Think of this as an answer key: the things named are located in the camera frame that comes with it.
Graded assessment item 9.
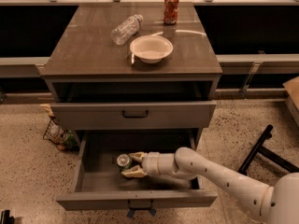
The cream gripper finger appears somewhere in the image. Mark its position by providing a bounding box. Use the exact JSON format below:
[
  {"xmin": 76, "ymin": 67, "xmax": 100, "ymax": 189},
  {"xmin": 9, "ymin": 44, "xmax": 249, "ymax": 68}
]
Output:
[
  {"xmin": 129, "ymin": 152, "xmax": 147, "ymax": 163},
  {"xmin": 121, "ymin": 165, "xmax": 148, "ymax": 178}
]

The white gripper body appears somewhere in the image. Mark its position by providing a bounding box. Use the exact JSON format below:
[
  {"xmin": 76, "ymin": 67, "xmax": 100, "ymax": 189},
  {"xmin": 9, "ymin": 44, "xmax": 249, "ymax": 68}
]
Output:
[{"xmin": 141, "ymin": 152, "xmax": 160, "ymax": 175}]

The green soda can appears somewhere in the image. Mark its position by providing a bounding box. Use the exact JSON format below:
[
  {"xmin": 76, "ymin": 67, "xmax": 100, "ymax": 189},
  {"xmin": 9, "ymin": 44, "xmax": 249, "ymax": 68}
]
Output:
[{"xmin": 116, "ymin": 154, "xmax": 132, "ymax": 170}]

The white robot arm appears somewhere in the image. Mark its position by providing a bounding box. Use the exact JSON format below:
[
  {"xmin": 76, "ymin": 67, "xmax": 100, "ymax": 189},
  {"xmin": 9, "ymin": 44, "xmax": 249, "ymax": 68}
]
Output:
[{"xmin": 117, "ymin": 147, "xmax": 299, "ymax": 224}]

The open grey lower drawer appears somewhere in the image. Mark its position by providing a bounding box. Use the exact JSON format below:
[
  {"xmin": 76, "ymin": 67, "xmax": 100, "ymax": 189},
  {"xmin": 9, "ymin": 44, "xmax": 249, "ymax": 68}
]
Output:
[{"xmin": 57, "ymin": 130, "xmax": 217, "ymax": 217}]

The grey drawer cabinet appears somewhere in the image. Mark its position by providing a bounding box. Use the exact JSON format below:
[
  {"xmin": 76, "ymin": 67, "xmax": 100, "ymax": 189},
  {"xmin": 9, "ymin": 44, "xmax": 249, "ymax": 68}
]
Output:
[{"xmin": 40, "ymin": 5, "xmax": 223, "ymax": 211}]

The closed grey upper drawer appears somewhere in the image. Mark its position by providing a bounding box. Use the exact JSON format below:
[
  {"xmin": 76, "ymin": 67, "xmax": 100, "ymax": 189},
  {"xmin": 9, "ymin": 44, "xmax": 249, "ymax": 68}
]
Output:
[{"xmin": 51, "ymin": 101, "xmax": 216, "ymax": 130}]

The red soda can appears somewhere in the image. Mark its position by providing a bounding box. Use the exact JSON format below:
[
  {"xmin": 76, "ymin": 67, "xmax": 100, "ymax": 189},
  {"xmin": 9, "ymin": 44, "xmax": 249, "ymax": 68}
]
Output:
[{"xmin": 164, "ymin": 0, "xmax": 179, "ymax": 24}]

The white paper bowl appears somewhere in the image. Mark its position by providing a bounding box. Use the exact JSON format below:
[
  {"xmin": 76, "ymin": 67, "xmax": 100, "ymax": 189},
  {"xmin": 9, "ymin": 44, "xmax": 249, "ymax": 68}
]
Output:
[{"xmin": 130, "ymin": 35, "xmax": 173, "ymax": 63}]

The black chair leg base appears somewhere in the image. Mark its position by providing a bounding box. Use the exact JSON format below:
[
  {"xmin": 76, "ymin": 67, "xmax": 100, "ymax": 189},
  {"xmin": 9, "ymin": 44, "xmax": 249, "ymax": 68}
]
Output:
[{"xmin": 238, "ymin": 125, "xmax": 299, "ymax": 175}]

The clear plastic water bottle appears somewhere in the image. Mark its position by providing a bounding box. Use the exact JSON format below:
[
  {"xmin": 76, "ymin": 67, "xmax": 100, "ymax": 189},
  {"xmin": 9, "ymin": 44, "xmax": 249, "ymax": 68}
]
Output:
[{"xmin": 111, "ymin": 14, "xmax": 143, "ymax": 45}]

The black object bottom left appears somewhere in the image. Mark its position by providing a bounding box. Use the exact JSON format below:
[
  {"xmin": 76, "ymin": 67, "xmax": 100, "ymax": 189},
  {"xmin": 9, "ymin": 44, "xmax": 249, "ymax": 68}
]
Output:
[{"xmin": 0, "ymin": 210, "xmax": 15, "ymax": 224}]

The wooden table corner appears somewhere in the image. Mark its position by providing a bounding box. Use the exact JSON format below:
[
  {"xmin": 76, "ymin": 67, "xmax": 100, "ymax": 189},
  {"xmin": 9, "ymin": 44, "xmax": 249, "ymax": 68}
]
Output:
[{"xmin": 283, "ymin": 77, "xmax": 299, "ymax": 127}]

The black wire basket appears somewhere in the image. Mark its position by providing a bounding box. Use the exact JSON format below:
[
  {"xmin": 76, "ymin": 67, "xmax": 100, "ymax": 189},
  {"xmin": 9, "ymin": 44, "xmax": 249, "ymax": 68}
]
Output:
[{"xmin": 43, "ymin": 119, "xmax": 79, "ymax": 151}]

